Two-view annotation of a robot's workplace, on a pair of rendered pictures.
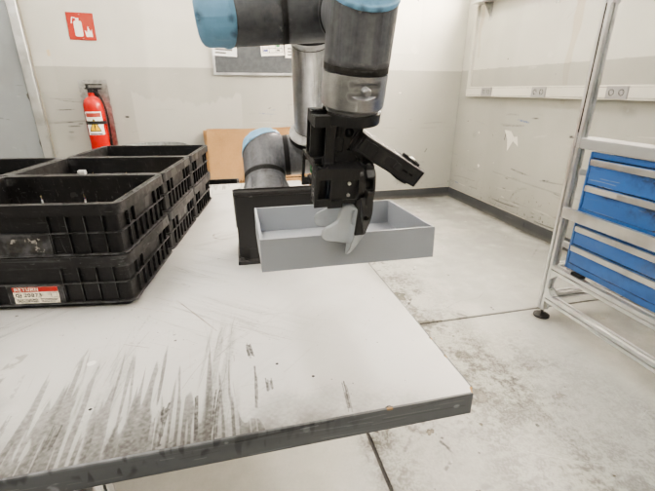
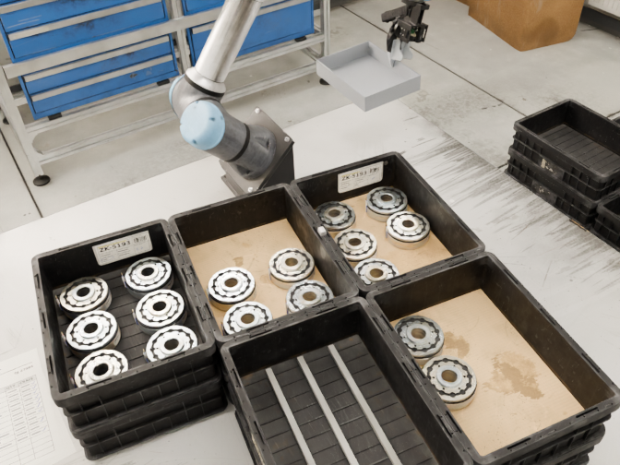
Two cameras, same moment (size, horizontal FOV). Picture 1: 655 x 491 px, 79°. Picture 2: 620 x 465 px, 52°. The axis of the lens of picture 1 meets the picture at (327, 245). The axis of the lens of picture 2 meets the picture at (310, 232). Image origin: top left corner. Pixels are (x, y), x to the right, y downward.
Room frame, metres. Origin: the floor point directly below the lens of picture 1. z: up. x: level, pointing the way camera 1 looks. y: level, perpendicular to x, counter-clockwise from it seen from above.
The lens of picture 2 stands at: (1.35, 1.61, 1.88)
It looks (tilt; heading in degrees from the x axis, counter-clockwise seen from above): 43 degrees down; 253
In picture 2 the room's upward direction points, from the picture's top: 3 degrees counter-clockwise
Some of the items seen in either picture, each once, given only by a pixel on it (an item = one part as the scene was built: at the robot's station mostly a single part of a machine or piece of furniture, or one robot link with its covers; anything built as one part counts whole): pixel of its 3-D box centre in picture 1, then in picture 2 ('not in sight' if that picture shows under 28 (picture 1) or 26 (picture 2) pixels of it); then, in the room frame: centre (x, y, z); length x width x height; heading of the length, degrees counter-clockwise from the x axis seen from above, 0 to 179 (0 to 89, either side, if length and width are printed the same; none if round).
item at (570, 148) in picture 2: not in sight; (569, 184); (-0.11, 0.14, 0.37); 0.40 x 0.30 x 0.45; 103
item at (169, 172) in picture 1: (109, 169); (257, 256); (1.18, 0.64, 0.92); 0.40 x 0.30 x 0.02; 95
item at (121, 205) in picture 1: (53, 193); (381, 216); (0.88, 0.62, 0.92); 0.40 x 0.30 x 0.02; 95
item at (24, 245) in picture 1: (58, 214); (380, 232); (0.88, 0.62, 0.87); 0.40 x 0.30 x 0.11; 95
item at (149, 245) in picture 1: (69, 257); not in sight; (0.88, 0.62, 0.76); 0.40 x 0.30 x 0.12; 95
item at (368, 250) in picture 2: not in sight; (354, 244); (0.95, 0.62, 0.86); 0.10 x 0.10 x 0.01
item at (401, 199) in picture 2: not in sight; (387, 199); (0.82, 0.50, 0.86); 0.10 x 0.10 x 0.01
